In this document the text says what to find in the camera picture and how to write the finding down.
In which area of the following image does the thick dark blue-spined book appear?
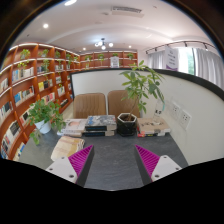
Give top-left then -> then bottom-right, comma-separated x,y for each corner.
82,129 -> 116,138
84,114 -> 118,132

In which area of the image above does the brown leather chair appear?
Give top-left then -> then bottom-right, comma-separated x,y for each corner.
107,89 -> 141,119
72,92 -> 108,120

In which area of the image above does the small white sign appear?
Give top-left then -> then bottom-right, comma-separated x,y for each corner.
109,55 -> 120,69

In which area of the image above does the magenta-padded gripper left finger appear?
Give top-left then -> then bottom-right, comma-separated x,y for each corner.
45,144 -> 96,188

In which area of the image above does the tall plant in black pot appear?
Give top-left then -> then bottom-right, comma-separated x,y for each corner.
116,59 -> 166,138

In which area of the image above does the large white book with portrait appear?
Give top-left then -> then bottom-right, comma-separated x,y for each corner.
63,118 -> 88,133

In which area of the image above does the beige and yellow striped towel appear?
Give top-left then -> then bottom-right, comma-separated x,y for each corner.
50,135 -> 86,162

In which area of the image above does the ceiling air vent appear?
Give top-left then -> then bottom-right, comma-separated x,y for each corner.
110,5 -> 145,18

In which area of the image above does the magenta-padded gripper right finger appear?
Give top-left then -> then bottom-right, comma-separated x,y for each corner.
133,144 -> 183,186

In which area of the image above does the white sheer curtain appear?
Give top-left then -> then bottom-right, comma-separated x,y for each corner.
146,46 -> 224,91

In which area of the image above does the pothos plant in white pot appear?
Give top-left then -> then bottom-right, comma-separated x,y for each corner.
26,98 -> 67,146

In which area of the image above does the stack of small books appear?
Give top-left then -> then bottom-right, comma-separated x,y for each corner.
136,117 -> 172,138

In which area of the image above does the black track light rail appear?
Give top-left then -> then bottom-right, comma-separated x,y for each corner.
144,39 -> 214,54

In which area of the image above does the purple and white hanging banner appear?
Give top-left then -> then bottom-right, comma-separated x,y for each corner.
164,45 -> 180,72

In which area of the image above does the ceiling lamp cluster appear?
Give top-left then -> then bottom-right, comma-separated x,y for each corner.
94,37 -> 115,51

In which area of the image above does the clear plastic bottle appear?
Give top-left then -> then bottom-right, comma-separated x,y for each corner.
152,99 -> 166,124

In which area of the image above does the orange wooden bookshelf unit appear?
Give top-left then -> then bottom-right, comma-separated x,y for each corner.
0,42 -> 139,162

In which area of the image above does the white wall outlet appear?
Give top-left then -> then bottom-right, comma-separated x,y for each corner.
169,102 -> 182,120
178,109 -> 193,130

